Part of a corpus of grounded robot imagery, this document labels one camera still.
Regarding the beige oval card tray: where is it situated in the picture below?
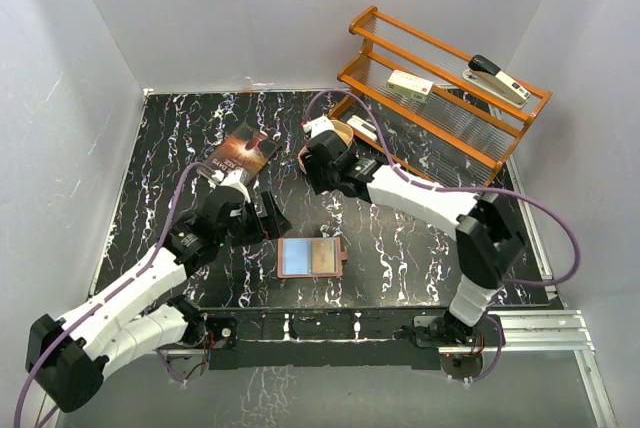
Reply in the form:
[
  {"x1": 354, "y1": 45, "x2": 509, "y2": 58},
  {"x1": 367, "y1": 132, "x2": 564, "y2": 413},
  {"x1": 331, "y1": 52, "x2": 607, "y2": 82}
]
[{"x1": 297, "y1": 120, "x2": 354, "y2": 174}]

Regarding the pink leather card holder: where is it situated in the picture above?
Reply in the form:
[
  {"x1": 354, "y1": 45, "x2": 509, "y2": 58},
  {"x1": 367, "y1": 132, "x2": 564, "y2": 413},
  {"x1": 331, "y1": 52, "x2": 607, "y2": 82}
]
[{"x1": 277, "y1": 237, "x2": 348, "y2": 279}]

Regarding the beige printed card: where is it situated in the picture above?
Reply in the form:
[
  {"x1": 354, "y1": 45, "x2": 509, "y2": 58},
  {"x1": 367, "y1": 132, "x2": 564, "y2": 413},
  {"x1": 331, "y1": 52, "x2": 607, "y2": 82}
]
[{"x1": 311, "y1": 239, "x2": 338, "y2": 275}]

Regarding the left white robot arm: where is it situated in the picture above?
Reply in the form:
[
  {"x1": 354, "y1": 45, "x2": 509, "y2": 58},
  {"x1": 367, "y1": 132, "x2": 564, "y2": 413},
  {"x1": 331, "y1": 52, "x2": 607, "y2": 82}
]
[{"x1": 26, "y1": 186, "x2": 292, "y2": 413}]

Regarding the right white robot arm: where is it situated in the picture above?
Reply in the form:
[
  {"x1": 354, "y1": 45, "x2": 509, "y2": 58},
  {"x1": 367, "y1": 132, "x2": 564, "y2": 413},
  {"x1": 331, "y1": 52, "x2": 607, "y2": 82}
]
[{"x1": 300, "y1": 124, "x2": 526, "y2": 345}]

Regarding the small white black device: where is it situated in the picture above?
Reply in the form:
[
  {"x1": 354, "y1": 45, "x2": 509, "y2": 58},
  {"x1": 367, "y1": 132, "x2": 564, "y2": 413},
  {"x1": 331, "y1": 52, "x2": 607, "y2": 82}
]
[{"x1": 347, "y1": 115, "x2": 378, "y2": 141}]

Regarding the dark paperback book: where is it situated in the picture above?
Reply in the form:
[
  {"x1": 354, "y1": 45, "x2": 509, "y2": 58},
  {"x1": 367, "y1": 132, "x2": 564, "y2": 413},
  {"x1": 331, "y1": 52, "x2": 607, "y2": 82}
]
[{"x1": 197, "y1": 123, "x2": 281, "y2": 184}]

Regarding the orange wooden shelf rack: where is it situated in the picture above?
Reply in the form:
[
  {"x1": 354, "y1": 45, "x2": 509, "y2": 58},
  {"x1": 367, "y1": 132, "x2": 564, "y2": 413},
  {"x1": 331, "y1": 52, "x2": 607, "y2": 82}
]
[{"x1": 330, "y1": 6, "x2": 552, "y2": 186}]

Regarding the white staples box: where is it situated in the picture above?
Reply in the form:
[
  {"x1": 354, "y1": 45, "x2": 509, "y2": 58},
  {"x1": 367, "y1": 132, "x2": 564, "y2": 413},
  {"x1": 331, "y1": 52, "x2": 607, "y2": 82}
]
[{"x1": 386, "y1": 70, "x2": 434, "y2": 103}]

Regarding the black beige stapler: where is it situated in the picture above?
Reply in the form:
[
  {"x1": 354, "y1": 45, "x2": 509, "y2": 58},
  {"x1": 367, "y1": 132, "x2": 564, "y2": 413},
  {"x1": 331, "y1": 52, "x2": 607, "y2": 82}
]
[{"x1": 462, "y1": 54, "x2": 531, "y2": 108}]

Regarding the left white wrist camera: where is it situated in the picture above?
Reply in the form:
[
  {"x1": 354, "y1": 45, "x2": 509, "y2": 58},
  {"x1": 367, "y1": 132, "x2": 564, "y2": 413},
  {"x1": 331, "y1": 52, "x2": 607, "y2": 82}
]
[{"x1": 209, "y1": 169, "x2": 250, "y2": 203}]

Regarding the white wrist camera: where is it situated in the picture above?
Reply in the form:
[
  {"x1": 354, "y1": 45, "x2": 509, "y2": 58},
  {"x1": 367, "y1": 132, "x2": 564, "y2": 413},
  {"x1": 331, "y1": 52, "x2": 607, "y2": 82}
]
[
  {"x1": 301, "y1": 116, "x2": 335, "y2": 138},
  {"x1": 209, "y1": 169, "x2": 250, "y2": 203}
]

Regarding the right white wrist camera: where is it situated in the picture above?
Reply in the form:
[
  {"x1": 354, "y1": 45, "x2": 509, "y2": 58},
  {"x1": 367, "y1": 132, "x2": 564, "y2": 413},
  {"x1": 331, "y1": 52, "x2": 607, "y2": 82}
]
[{"x1": 301, "y1": 116, "x2": 335, "y2": 138}]

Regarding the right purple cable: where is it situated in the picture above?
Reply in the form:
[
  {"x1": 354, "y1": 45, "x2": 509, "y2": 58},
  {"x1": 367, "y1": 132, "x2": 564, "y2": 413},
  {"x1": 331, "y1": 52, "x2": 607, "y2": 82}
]
[{"x1": 303, "y1": 90, "x2": 584, "y2": 383}]

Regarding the purple cable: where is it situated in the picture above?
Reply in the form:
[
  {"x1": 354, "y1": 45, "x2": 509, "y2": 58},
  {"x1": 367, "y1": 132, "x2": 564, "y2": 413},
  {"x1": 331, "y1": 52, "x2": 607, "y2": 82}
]
[
  {"x1": 303, "y1": 90, "x2": 584, "y2": 383},
  {"x1": 13, "y1": 161, "x2": 221, "y2": 428}
]

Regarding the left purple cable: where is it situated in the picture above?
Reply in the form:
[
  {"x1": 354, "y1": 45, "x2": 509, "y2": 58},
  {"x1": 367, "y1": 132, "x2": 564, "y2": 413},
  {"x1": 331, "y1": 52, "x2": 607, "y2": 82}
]
[{"x1": 13, "y1": 161, "x2": 221, "y2": 428}]

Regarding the black front mounting rail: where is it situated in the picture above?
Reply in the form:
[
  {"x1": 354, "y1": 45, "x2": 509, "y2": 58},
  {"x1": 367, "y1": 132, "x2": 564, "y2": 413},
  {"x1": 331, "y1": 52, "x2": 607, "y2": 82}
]
[{"x1": 164, "y1": 305, "x2": 506, "y2": 374}]

